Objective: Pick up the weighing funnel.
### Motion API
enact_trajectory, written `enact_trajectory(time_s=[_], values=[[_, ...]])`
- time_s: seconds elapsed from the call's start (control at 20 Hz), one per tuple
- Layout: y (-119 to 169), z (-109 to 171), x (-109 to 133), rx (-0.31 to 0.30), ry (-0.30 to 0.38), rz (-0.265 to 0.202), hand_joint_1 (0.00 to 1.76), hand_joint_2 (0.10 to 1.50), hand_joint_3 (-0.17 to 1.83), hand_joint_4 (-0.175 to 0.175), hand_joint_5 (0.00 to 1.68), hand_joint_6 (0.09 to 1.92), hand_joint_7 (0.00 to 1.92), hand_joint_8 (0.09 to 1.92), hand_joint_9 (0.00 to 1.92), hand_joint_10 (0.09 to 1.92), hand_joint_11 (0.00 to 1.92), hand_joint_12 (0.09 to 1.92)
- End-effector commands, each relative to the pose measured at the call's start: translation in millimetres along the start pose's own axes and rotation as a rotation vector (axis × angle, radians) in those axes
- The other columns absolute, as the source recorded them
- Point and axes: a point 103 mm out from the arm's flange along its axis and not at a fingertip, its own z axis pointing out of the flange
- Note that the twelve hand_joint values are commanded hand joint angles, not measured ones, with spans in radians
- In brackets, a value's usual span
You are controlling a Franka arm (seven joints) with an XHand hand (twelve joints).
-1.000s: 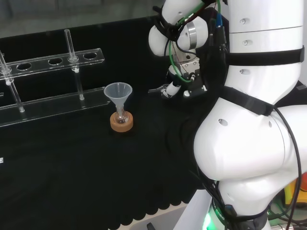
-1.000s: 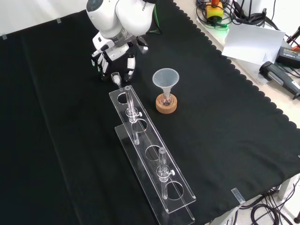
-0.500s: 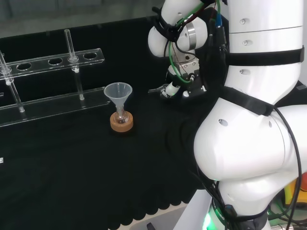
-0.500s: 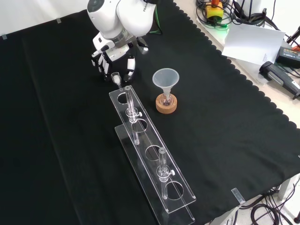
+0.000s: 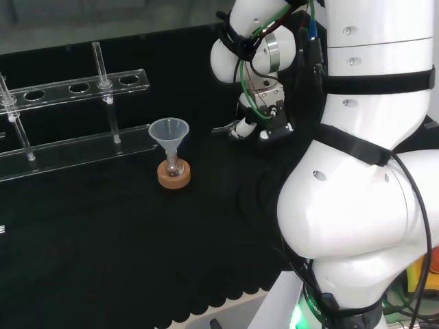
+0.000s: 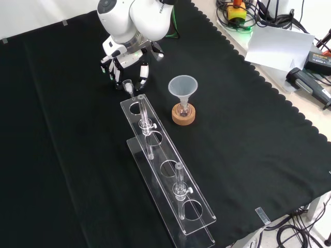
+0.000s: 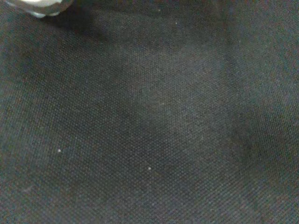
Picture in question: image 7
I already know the black bench cloth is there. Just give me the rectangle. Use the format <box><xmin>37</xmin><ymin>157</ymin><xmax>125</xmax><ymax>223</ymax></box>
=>
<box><xmin>0</xmin><ymin>0</ymin><xmax>299</xmax><ymax>224</ymax></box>

